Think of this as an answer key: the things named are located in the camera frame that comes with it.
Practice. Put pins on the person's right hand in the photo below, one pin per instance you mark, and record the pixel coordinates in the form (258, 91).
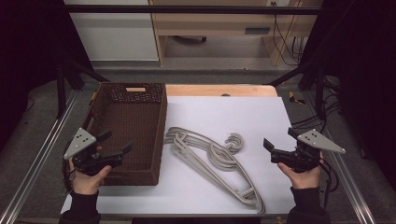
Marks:
(303, 180)

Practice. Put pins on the aluminium rail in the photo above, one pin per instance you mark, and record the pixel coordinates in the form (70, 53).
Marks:
(354, 193)
(37, 161)

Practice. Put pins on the light wooden desk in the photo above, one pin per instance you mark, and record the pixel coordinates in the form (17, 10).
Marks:
(202, 23)

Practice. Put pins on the grey plastic hanger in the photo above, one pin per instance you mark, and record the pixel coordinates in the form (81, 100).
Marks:
(224, 163)
(253, 199)
(199, 136)

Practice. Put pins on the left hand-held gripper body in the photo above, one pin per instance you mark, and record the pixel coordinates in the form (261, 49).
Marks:
(81, 141)

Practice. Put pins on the dark curtain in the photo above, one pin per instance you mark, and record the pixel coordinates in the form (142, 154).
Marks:
(367, 62)
(25, 46)

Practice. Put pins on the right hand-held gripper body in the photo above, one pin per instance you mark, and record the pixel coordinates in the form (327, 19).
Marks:
(317, 140)

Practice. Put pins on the black metal crossbar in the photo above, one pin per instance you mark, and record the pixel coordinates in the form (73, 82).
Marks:
(186, 9)

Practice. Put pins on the brown woven basket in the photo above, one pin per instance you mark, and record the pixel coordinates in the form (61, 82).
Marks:
(130, 124)

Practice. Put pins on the yellow and black tool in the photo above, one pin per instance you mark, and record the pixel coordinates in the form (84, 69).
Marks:
(292, 98)

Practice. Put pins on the white cabinet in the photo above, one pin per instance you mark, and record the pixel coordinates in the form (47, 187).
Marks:
(118, 37)

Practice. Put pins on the black metal stand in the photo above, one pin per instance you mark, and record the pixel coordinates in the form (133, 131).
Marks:
(61, 93)
(319, 93)

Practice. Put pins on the person's left hand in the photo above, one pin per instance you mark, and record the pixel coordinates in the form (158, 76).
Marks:
(87, 183)

